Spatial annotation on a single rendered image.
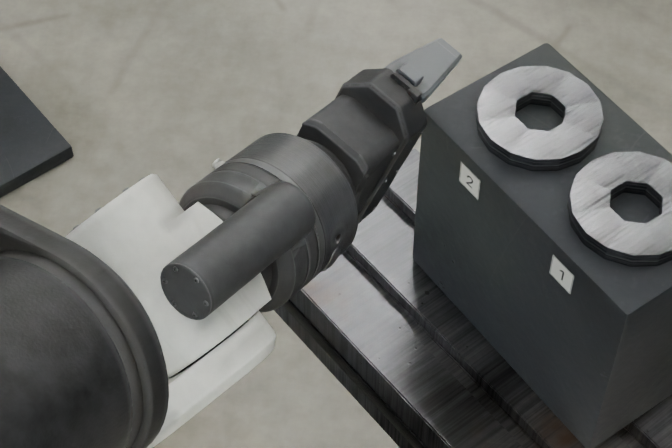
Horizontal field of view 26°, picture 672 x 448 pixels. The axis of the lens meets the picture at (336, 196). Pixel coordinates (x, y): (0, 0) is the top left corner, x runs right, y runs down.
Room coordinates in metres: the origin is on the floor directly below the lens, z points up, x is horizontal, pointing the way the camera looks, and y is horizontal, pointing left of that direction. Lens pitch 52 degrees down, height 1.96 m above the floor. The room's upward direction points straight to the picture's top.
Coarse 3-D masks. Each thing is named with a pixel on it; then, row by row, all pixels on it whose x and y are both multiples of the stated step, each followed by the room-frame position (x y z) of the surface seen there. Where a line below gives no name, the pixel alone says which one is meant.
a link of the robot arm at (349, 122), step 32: (352, 96) 0.61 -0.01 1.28; (384, 96) 0.60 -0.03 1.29; (416, 96) 0.61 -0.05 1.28; (320, 128) 0.58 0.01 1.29; (352, 128) 0.58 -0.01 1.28; (384, 128) 0.59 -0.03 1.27; (416, 128) 0.59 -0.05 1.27; (256, 160) 0.54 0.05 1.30; (288, 160) 0.54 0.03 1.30; (320, 160) 0.55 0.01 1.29; (352, 160) 0.56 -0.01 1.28; (384, 160) 0.57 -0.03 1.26; (320, 192) 0.53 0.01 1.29; (352, 192) 0.54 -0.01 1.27; (384, 192) 0.60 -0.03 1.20; (320, 224) 0.51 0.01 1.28; (352, 224) 0.53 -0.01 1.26; (320, 256) 0.50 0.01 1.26
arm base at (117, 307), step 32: (0, 224) 0.32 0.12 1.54; (32, 224) 0.32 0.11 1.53; (0, 256) 0.31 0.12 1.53; (32, 256) 0.30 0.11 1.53; (64, 256) 0.30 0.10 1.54; (96, 256) 0.31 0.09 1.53; (96, 288) 0.29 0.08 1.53; (128, 288) 0.29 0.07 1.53; (128, 320) 0.28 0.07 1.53; (128, 352) 0.27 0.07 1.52; (160, 352) 0.28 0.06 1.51; (160, 384) 0.27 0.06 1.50; (160, 416) 0.26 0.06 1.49
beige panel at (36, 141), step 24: (0, 72) 1.79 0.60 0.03; (0, 96) 1.73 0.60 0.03; (24, 96) 1.73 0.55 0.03; (0, 120) 1.68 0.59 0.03; (24, 120) 1.68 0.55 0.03; (48, 120) 1.68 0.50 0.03; (0, 144) 1.62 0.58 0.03; (24, 144) 1.62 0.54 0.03; (48, 144) 1.62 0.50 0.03; (0, 168) 1.57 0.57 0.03; (24, 168) 1.57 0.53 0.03; (48, 168) 1.59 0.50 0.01; (0, 192) 1.53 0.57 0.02
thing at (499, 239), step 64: (512, 64) 0.74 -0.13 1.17; (448, 128) 0.68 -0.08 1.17; (512, 128) 0.67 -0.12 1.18; (576, 128) 0.67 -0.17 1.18; (640, 128) 0.68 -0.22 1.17; (448, 192) 0.67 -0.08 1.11; (512, 192) 0.62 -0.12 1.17; (576, 192) 0.61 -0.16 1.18; (640, 192) 0.62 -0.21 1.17; (448, 256) 0.66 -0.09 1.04; (512, 256) 0.61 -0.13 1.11; (576, 256) 0.57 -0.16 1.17; (640, 256) 0.56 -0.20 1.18; (512, 320) 0.60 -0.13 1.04; (576, 320) 0.55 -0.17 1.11; (640, 320) 0.53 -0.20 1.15; (576, 384) 0.54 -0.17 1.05; (640, 384) 0.54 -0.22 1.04
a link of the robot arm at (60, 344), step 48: (0, 288) 0.28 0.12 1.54; (48, 288) 0.29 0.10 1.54; (0, 336) 0.26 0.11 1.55; (48, 336) 0.27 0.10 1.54; (96, 336) 0.27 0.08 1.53; (0, 384) 0.24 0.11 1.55; (48, 384) 0.25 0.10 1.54; (96, 384) 0.26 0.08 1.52; (0, 432) 0.23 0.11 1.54; (48, 432) 0.23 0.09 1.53; (96, 432) 0.24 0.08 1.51
